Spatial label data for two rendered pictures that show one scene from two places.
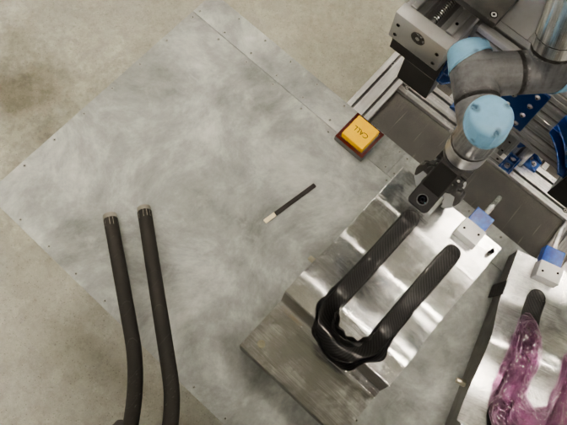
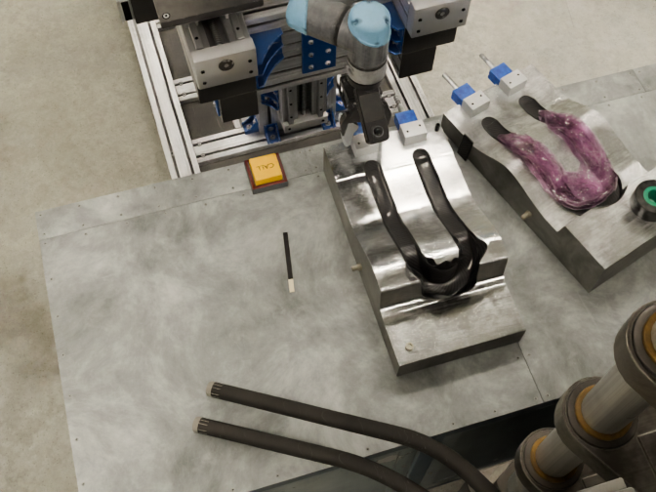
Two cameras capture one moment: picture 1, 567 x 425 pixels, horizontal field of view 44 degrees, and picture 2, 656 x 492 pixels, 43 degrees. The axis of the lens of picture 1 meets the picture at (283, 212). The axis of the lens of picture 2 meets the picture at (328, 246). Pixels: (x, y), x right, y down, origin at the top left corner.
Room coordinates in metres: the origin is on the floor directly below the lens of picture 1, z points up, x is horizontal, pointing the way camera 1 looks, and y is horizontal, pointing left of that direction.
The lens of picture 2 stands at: (-0.06, 0.55, 2.33)
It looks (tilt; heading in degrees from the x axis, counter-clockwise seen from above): 62 degrees down; 307
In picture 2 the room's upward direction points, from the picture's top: 2 degrees clockwise
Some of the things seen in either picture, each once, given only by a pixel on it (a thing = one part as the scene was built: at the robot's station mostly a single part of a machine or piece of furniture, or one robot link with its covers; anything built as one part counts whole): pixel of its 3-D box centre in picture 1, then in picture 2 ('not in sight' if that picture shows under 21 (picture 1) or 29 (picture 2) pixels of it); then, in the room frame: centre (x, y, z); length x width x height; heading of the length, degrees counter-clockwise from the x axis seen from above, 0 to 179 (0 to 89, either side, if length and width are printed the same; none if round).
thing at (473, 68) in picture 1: (482, 73); (322, 11); (0.62, -0.30, 1.20); 0.11 x 0.11 x 0.08; 13
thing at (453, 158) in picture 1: (467, 146); (365, 64); (0.52, -0.30, 1.12); 0.08 x 0.08 x 0.05
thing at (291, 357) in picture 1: (372, 296); (420, 235); (0.29, -0.20, 0.87); 0.50 x 0.26 x 0.14; 146
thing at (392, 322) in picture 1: (386, 289); (425, 216); (0.30, -0.22, 0.92); 0.35 x 0.16 x 0.09; 146
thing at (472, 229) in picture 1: (481, 218); (404, 118); (0.48, -0.40, 0.89); 0.13 x 0.05 x 0.05; 146
